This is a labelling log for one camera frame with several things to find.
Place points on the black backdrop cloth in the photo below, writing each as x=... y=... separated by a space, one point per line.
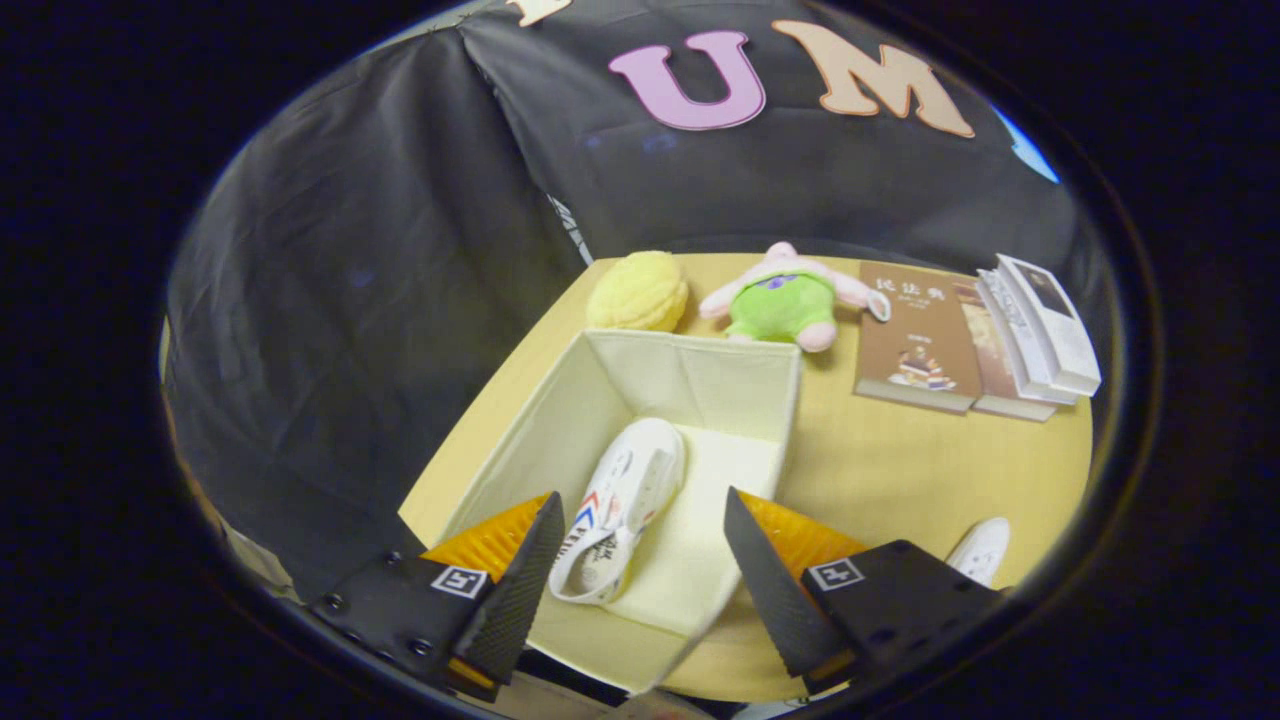
x=380 y=300

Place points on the yellow plush ball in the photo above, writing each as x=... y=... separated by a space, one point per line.
x=638 y=292

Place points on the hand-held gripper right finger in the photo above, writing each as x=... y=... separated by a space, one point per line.
x=775 y=600

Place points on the beige fabric storage box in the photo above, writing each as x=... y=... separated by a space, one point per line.
x=700 y=390

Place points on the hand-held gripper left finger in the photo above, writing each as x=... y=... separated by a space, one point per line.
x=515 y=600

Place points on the white booklet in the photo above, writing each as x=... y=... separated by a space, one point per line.
x=1060 y=325
x=1025 y=350

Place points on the green and pink plush toy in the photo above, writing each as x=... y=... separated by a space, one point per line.
x=780 y=305

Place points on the white canvas shoe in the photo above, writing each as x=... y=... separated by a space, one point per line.
x=640 y=470
x=982 y=550

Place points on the brown illustrated book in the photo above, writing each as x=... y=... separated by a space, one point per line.
x=915 y=340

